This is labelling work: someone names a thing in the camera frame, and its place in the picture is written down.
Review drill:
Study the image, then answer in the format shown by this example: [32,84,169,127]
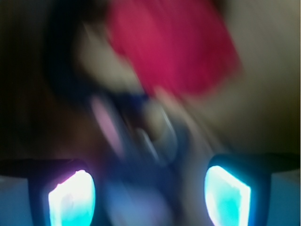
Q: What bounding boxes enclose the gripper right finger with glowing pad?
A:
[204,153,301,226]

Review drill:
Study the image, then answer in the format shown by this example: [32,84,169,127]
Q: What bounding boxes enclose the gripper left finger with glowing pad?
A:
[0,159,95,226]

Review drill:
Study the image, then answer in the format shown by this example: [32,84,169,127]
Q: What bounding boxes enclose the gray plush animal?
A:
[91,96,189,167]

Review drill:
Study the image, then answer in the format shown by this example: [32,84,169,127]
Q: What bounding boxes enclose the red crumpled paper ball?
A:
[106,0,240,97]

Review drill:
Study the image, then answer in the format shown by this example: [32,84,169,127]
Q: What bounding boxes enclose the dark navy rope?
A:
[44,4,151,104]

